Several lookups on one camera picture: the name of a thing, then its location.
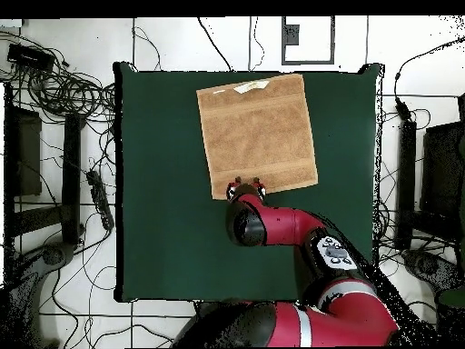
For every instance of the black metal stand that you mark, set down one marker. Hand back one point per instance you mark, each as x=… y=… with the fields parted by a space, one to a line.
x=71 y=163
x=441 y=163

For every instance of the black adapter box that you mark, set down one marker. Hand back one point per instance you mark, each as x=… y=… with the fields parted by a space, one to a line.
x=29 y=56

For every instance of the black power strip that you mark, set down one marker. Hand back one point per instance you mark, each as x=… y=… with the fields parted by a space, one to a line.
x=100 y=198

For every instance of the dark green table cloth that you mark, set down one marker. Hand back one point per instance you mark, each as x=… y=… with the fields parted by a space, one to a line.
x=163 y=218

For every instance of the grey square floor frame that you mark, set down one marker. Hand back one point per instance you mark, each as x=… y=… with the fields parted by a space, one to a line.
x=290 y=36

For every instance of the dark green round object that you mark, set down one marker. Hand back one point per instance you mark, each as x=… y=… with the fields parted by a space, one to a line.
x=454 y=298

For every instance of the tan terry towel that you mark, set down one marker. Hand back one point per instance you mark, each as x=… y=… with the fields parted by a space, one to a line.
x=254 y=134

